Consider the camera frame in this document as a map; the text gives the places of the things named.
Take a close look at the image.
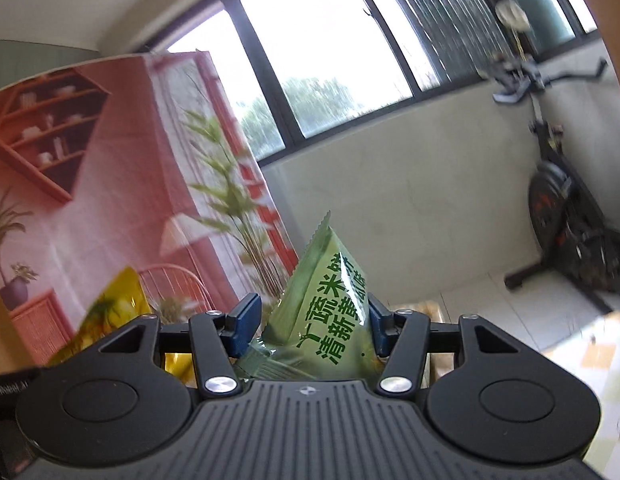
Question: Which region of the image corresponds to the white bag on bike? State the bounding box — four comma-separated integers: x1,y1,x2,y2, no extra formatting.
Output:
495,0,531,31

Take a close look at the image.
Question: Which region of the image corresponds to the pink printed backdrop cloth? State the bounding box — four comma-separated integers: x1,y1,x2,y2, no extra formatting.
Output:
0,50,298,376

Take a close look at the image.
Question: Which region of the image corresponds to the black framed window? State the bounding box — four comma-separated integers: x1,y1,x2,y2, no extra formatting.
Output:
140,0,598,163

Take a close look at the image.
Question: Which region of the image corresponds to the yellow glossy snack bag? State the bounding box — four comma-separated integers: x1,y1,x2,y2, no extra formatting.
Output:
47,266,196,386

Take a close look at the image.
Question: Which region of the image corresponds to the checkered floral tablecloth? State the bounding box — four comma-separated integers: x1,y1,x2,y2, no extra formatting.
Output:
565,310,620,480

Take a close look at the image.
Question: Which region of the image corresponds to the black exercise bike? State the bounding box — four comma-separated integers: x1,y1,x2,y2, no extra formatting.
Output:
482,57,620,321

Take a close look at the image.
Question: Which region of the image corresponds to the green snack packet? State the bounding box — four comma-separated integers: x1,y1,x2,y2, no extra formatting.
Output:
235,211,388,381

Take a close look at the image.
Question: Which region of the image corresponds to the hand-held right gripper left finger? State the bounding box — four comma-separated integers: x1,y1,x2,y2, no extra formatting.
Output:
96,294,263,400

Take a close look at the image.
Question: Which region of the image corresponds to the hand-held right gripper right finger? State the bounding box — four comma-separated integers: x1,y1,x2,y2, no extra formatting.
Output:
368,295,543,399

